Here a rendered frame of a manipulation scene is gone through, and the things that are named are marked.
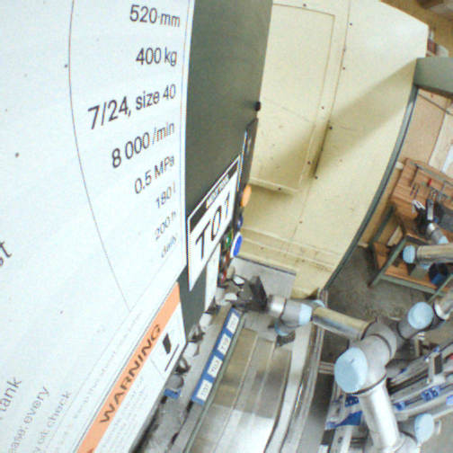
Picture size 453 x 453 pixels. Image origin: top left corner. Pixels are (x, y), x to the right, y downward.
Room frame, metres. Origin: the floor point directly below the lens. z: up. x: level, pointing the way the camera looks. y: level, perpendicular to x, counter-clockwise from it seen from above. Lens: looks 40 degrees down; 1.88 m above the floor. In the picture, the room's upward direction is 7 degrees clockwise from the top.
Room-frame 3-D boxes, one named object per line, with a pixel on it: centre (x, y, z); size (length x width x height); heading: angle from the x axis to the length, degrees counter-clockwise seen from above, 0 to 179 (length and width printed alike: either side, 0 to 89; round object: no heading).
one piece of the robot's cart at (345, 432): (-0.14, -0.72, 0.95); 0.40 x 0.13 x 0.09; 75
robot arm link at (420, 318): (0.34, -0.85, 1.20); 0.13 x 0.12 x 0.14; 90
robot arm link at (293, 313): (0.42, -0.28, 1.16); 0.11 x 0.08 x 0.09; 75
